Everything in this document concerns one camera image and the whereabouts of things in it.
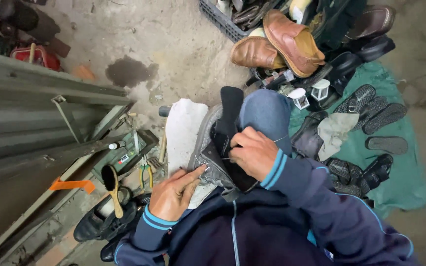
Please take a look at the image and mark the green tarp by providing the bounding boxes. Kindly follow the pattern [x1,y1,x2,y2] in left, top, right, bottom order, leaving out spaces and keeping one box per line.
[288,61,426,219]

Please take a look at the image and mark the yellow-handled pliers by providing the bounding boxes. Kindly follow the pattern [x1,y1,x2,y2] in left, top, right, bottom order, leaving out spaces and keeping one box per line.
[139,155,155,190]

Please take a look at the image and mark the grey high-top shoe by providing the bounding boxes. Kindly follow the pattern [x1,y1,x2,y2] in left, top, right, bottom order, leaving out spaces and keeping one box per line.
[187,86,260,202]

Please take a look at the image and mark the red plastic container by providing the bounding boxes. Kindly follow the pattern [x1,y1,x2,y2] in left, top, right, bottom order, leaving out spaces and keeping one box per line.
[10,44,62,72]

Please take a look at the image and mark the dark heap of clutter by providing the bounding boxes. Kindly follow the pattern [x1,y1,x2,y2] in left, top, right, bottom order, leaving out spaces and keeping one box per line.
[0,0,71,58]

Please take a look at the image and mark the white foam sheet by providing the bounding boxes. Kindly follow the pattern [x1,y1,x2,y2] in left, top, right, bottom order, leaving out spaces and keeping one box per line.
[165,98,218,210]

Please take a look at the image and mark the person's navy jacket torso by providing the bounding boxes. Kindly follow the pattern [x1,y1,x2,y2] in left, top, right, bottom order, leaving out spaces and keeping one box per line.
[161,186,336,266]

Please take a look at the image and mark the black leather boot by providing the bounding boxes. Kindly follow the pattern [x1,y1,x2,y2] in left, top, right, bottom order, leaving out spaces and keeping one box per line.
[291,110,329,160]

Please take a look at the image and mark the black leather dress shoe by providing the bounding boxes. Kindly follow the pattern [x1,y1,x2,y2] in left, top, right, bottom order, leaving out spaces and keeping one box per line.
[73,186,138,243]
[100,236,132,263]

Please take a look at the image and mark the dark brown leather shoe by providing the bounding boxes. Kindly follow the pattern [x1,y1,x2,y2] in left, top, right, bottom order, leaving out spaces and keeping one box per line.
[345,5,396,41]

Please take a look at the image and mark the black strap sandal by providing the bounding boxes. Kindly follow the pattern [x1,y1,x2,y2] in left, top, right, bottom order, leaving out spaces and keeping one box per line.
[325,158,364,186]
[358,154,394,193]

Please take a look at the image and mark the wooden tool handle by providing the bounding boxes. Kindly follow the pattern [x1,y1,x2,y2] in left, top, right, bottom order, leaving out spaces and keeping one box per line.
[159,132,168,164]

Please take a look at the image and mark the wooden shoe brush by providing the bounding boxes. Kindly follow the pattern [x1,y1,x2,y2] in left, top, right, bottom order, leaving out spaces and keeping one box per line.
[101,164,124,219]

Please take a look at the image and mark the black textured shoe sole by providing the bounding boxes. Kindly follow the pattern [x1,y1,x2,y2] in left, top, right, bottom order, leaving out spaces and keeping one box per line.
[351,96,388,132]
[362,103,408,135]

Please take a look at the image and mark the small white lantern-shaped bottle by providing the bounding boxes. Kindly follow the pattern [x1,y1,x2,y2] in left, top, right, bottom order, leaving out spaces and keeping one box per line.
[286,87,310,111]
[311,79,331,102]

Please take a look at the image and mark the person's blue jeans leg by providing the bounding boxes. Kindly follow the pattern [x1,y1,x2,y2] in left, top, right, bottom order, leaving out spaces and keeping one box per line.
[237,89,293,156]

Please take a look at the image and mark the person's left hand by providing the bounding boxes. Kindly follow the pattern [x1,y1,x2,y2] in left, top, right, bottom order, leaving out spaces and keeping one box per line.
[148,165,208,222]

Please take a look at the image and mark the black plastic crate of shoes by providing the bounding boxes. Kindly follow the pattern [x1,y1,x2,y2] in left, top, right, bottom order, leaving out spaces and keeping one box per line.
[199,0,291,43]

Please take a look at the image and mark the glossy black shoe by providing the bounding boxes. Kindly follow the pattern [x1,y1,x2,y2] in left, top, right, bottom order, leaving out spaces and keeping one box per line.
[326,52,364,97]
[354,35,396,63]

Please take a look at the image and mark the black woven sandal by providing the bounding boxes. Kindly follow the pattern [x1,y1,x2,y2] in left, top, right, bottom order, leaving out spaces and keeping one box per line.
[334,84,376,114]

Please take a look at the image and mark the tan leather shoe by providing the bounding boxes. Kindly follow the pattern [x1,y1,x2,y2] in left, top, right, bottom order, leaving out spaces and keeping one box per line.
[230,36,287,71]
[263,9,326,79]

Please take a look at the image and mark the orange tape strip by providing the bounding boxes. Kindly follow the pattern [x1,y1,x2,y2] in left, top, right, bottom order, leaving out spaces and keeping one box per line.
[49,177,96,195]

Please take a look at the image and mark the person's right hand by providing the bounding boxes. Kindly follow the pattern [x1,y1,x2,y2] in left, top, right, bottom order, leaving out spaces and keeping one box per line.
[229,126,280,183]

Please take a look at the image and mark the grey flat insole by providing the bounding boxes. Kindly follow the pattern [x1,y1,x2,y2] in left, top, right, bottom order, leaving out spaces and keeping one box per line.
[365,136,409,155]

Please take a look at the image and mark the green tool box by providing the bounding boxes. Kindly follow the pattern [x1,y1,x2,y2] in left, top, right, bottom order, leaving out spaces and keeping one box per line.
[91,129,160,184]

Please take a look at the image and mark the grey rag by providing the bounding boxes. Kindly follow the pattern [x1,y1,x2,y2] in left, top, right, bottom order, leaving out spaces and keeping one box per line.
[317,112,360,162]

